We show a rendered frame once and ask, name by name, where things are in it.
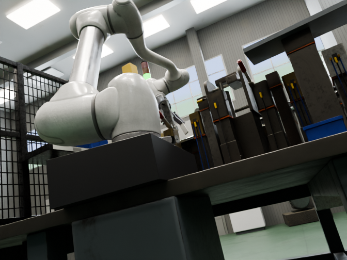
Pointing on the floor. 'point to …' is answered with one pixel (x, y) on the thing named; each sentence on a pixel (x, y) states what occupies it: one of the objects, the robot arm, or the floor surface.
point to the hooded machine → (248, 221)
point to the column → (151, 232)
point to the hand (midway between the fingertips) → (178, 131)
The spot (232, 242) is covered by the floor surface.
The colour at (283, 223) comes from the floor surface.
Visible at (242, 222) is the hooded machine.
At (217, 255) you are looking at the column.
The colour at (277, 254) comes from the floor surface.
